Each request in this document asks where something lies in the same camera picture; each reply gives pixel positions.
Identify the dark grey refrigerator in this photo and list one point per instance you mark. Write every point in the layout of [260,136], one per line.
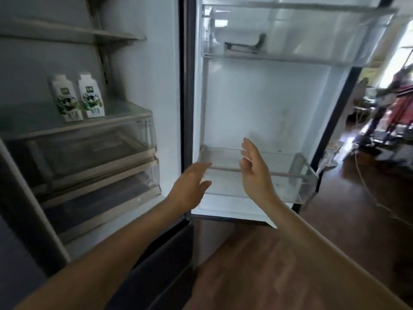
[145,77]

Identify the refrigerator glass shelf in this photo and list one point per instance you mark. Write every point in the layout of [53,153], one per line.
[122,112]
[80,32]

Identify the clear door bin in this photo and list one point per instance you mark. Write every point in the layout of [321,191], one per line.
[226,184]
[306,35]

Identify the person's left hand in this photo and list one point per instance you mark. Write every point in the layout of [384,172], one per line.
[188,190]

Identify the person's right forearm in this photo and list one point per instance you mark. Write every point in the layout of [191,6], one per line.
[322,255]

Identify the person's left forearm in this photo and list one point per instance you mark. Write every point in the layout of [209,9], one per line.
[96,271]

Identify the person's right hand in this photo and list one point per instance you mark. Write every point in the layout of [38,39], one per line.
[256,180]

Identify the white green milk carton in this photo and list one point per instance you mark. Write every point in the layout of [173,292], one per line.
[91,100]
[66,103]

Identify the clear refrigerator drawer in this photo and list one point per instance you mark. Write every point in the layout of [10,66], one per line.
[96,151]
[106,203]

